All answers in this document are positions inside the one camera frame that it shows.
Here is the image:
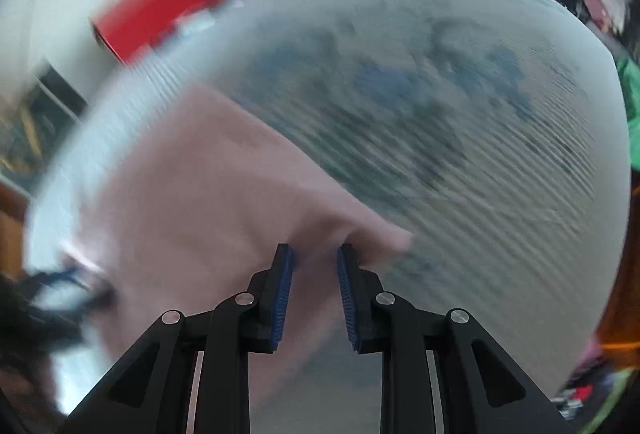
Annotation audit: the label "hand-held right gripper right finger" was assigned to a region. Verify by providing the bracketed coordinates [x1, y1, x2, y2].
[336, 243, 582, 434]

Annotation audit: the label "white paper sheets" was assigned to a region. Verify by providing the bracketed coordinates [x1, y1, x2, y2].
[177, 6, 223, 32]

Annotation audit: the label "pink garment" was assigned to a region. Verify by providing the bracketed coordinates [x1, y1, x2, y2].
[50, 83, 417, 417]

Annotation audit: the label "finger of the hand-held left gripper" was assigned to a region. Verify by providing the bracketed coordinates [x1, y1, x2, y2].
[60, 286, 120, 321]
[27, 266, 103, 291]

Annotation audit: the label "dark green gift bag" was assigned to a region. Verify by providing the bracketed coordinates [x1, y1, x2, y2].
[0, 58, 87, 182]

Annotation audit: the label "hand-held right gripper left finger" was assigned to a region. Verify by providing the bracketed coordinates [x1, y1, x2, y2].
[57, 243, 296, 434]

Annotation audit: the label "green cloth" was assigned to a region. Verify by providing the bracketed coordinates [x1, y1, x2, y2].
[616, 56, 640, 171]

